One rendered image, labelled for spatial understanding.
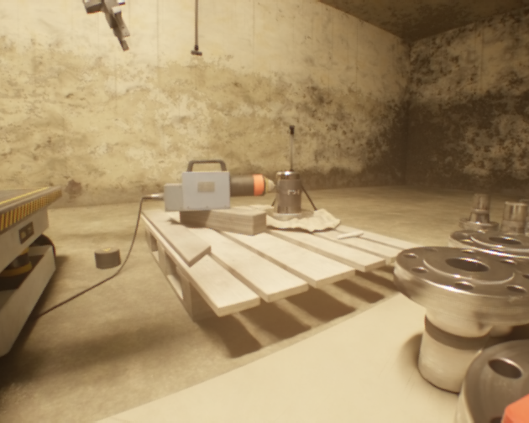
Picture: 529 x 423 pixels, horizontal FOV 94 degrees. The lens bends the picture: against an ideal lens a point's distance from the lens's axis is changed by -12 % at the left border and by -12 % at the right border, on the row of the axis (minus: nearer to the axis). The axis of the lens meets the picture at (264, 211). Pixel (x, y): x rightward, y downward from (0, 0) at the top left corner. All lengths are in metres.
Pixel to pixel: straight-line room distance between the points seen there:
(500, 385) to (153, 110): 3.46
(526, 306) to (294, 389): 0.41
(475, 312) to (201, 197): 1.04
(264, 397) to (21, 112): 3.32
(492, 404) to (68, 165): 3.41
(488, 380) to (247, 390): 0.42
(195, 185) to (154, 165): 2.23
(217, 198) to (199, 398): 0.85
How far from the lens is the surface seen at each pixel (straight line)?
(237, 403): 0.59
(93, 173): 3.40
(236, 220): 1.17
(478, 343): 0.63
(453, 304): 0.51
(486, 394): 0.31
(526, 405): 0.28
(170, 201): 1.25
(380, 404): 0.62
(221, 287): 0.70
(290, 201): 1.32
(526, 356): 0.38
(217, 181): 1.24
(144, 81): 3.56
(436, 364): 0.66
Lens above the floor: 0.44
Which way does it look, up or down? 10 degrees down
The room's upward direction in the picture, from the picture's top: straight up
